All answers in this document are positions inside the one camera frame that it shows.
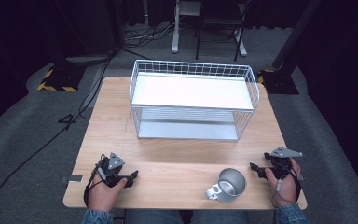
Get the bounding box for white wire shelf rack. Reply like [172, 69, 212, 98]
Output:
[128, 59, 261, 143]

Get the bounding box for person's left hand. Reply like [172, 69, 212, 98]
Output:
[88, 172, 128, 213]

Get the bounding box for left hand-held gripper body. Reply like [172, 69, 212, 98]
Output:
[95, 151, 129, 189]

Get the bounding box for white desk leg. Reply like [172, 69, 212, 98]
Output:
[233, 27, 249, 58]
[171, 0, 182, 54]

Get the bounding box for person's right hand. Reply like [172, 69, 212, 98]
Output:
[264, 157, 302, 208]

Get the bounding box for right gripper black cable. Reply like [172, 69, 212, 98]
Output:
[270, 166, 303, 209]

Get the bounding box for silver metal cup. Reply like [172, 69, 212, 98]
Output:
[204, 167, 248, 205]

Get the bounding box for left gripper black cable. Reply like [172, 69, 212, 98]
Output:
[83, 161, 107, 209]

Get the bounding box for yellow-black striped stand base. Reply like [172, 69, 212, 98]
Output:
[36, 63, 88, 93]
[256, 68, 300, 95]

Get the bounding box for bundle of floor cables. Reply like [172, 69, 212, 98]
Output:
[123, 21, 175, 49]

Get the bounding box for black folding chair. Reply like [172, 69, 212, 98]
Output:
[194, 0, 249, 63]

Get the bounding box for black slanted stand post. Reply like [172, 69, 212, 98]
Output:
[271, 0, 324, 71]

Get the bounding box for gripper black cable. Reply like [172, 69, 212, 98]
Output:
[270, 166, 303, 209]
[83, 161, 107, 209]

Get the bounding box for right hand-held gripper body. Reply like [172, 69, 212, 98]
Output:
[263, 147, 304, 181]

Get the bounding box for long black floor cable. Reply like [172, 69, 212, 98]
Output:
[0, 50, 117, 216]

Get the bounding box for grey tape piece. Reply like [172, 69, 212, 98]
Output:
[61, 175, 84, 184]

